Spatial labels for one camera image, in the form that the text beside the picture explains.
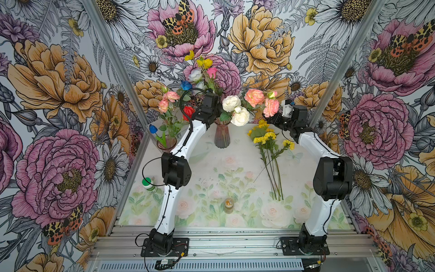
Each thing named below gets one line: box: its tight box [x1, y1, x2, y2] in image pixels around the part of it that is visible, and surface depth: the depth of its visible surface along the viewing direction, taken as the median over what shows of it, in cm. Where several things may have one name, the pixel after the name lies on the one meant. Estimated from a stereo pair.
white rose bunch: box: [222, 95, 250, 127], surface depth 70 cm
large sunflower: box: [246, 119, 275, 140], surface depth 111 cm
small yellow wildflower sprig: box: [184, 49, 224, 97], surface depth 88 cm
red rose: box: [182, 105, 196, 122], surface depth 77 cm
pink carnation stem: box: [157, 85, 185, 138], surface depth 80 cm
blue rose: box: [180, 80, 193, 91], surface depth 82 cm
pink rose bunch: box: [244, 88, 280, 118], surface depth 67 cm
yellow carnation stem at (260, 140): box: [253, 136, 273, 178], surface depth 107 cm
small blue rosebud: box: [148, 124, 159, 134], surface depth 83 cm
